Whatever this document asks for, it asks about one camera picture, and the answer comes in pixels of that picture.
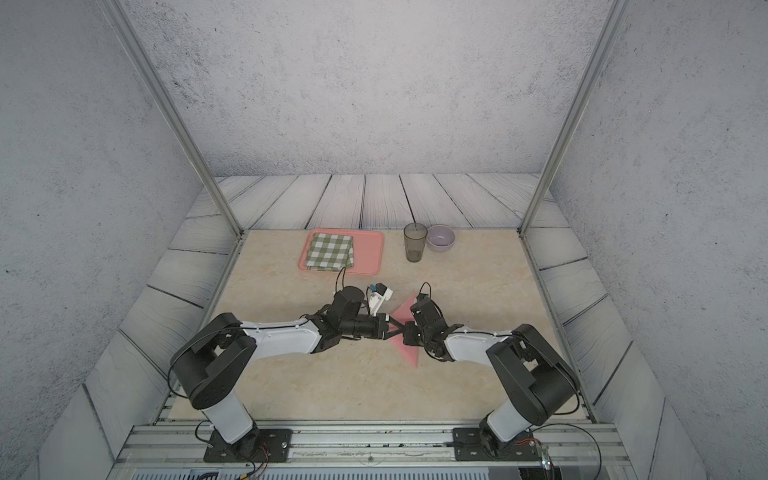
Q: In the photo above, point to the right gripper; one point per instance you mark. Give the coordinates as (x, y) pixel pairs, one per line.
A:
(407, 337)

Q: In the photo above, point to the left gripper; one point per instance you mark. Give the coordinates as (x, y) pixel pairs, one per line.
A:
(381, 326)

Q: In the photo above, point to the pink square paper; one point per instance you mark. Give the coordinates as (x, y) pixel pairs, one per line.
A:
(404, 314)

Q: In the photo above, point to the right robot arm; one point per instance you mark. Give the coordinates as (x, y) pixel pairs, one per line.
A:
(536, 379)

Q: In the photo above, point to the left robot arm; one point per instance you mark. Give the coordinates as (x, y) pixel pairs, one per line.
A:
(209, 366)

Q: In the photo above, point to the pink plastic tray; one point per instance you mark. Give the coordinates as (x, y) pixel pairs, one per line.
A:
(368, 250)

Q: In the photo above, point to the translucent grey plastic cup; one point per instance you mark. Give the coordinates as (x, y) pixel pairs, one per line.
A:
(415, 235)

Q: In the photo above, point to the small lavender bowl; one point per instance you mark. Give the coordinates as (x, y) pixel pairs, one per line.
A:
(440, 238)

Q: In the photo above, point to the green checkered cloth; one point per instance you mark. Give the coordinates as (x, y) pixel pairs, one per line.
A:
(330, 252)

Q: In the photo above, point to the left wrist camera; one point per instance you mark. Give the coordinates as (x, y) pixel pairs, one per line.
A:
(377, 294)

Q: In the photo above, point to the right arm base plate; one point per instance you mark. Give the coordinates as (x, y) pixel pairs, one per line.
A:
(480, 444)

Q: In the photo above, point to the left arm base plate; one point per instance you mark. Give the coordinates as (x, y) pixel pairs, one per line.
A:
(259, 446)

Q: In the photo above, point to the aluminium front rail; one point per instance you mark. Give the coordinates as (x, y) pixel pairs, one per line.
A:
(373, 450)

